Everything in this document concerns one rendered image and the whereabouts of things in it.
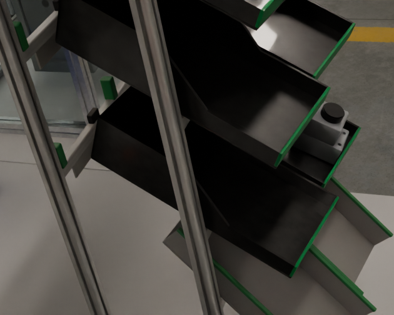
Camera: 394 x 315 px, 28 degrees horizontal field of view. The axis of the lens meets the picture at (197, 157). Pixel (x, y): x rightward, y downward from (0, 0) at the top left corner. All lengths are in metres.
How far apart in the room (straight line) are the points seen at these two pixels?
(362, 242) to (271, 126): 0.42
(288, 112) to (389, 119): 2.38
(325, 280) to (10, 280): 0.66
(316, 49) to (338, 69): 2.61
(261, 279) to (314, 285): 0.09
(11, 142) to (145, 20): 1.19
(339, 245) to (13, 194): 0.81
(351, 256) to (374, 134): 1.99
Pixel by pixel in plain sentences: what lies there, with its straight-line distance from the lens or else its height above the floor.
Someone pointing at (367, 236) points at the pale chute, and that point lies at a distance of 1.23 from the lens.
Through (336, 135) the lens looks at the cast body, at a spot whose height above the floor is 1.25.
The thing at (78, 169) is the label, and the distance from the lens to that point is 1.01.
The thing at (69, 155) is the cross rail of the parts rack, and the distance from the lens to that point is 0.97.
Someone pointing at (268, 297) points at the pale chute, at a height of 1.08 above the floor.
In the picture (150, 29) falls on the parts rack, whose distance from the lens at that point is 0.75.
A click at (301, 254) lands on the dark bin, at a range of 0.94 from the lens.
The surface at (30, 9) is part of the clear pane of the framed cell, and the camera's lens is 1.72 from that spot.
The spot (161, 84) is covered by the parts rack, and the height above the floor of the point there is 1.45.
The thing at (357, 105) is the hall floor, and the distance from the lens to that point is 3.34.
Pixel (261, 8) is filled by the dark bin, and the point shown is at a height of 1.53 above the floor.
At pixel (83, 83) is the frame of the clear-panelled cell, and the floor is 1.01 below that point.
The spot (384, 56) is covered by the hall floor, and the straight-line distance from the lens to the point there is 3.67.
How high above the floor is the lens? 1.84
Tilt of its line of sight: 36 degrees down
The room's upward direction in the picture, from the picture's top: 12 degrees counter-clockwise
